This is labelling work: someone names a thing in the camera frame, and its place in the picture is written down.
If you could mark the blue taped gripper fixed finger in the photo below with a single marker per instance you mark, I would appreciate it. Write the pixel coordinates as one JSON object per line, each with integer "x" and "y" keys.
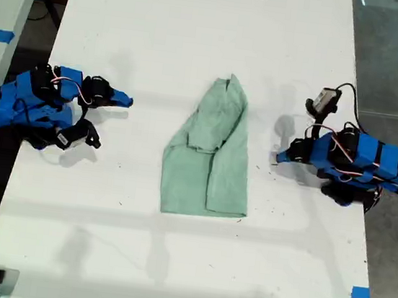
{"x": 288, "y": 154}
{"x": 122, "y": 95}

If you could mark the pale green t-shirt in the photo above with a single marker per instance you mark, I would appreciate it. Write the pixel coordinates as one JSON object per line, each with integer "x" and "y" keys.
{"x": 227, "y": 181}

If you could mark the grey black camera box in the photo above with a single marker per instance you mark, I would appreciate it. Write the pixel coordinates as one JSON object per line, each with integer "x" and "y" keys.
{"x": 325, "y": 99}

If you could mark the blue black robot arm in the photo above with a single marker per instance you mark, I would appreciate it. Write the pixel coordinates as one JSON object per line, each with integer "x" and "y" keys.
{"x": 4, "y": 107}
{"x": 372, "y": 161}

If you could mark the black camera box white label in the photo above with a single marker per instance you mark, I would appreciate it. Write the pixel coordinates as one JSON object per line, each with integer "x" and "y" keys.
{"x": 77, "y": 134}

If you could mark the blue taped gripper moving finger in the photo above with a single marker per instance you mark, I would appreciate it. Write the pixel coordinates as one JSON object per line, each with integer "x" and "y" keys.
{"x": 119, "y": 102}
{"x": 287, "y": 160}

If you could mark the black camera stalk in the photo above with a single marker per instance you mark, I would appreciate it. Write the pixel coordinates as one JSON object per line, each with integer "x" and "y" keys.
{"x": 317, "y": 125}

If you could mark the short blue tape strip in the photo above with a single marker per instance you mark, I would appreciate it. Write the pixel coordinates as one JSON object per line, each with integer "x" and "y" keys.
{"x": 360, "y": 293}

